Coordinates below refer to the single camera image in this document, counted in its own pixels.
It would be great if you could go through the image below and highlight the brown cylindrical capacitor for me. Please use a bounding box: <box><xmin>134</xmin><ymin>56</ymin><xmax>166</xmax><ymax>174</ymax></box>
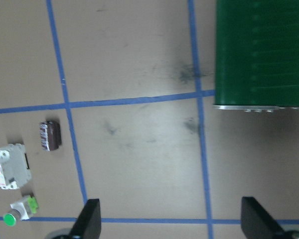
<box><xmin>39</xmin><ymin>120</ymin><xmax>62</xmax><ymax>151</ymax></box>

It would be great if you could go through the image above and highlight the white red circuit breaker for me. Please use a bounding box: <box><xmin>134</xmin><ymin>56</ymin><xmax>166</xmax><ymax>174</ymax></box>
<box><xmin>0</xmin><ymin>143</ymin><xmax>32</xmax><ymax>190</ymax></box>

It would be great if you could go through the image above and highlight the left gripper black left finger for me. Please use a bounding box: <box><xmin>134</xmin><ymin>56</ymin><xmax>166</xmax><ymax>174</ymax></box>
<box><xmin>69</xmin><ymin>199</ymin><xmax>101</xmax><ymax>239</ymax></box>

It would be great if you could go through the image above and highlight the green conveyor belt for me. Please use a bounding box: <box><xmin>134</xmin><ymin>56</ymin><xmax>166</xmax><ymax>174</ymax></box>
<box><xmin>214</xmin><ymin>0</ymin><xmax>299</xmax><ymax>112</ymax></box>

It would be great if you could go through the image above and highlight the green push button switch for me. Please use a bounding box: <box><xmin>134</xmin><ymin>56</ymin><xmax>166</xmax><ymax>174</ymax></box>
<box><xmin>3</xmin><ymin>195</ymin><xmax>39</xmax><ymax>227</ymax></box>

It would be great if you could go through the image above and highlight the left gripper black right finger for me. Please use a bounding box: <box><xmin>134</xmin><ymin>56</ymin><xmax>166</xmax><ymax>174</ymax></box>
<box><xmin>241</xmin><ymin>197</ymin><xmax>288</xmax><ymax>239</ymax></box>

